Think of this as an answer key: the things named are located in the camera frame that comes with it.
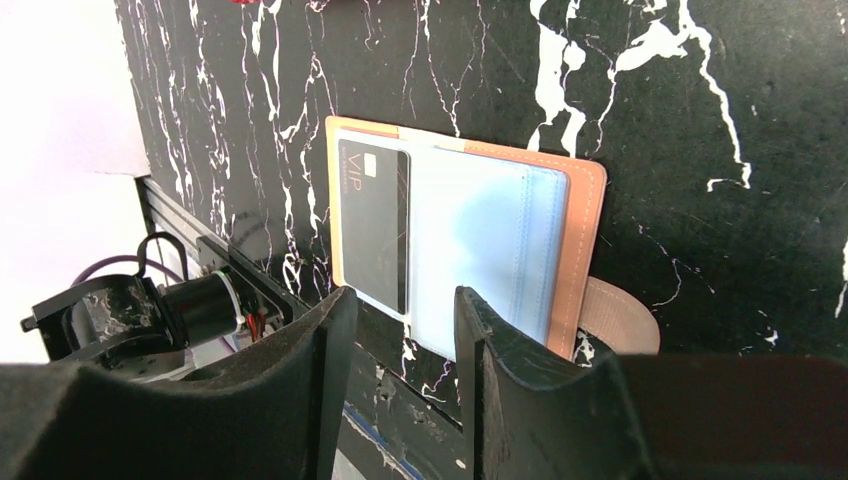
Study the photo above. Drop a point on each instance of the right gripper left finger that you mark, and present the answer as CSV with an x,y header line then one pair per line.
x,y
270,411

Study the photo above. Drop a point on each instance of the pink leather card holder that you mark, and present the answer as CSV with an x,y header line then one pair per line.
x,y
517,226

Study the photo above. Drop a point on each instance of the black base frame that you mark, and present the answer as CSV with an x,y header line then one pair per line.
x,y
144,333

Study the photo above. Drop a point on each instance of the black VIP credit card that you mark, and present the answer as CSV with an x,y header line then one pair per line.
x,y
374,220

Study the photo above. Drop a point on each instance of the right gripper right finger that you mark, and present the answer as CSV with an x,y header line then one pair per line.
x,y
529,414

